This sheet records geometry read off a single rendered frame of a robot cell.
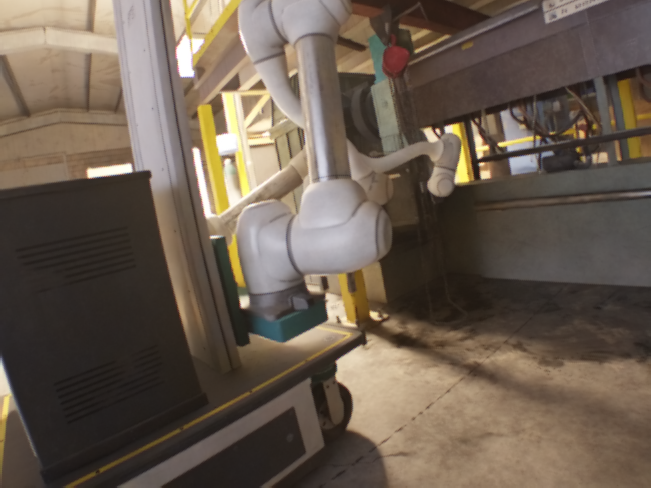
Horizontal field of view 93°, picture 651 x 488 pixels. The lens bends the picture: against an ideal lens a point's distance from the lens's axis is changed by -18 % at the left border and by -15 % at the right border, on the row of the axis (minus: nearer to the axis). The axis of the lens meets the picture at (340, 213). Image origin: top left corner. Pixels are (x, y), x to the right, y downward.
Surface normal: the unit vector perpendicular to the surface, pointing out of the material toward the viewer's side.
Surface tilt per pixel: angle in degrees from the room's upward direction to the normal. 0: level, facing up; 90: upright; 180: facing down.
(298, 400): 90
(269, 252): 88
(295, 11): 86
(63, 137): 90
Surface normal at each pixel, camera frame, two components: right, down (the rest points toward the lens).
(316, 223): -0.40, -0.09
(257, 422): 0.70, -0.08
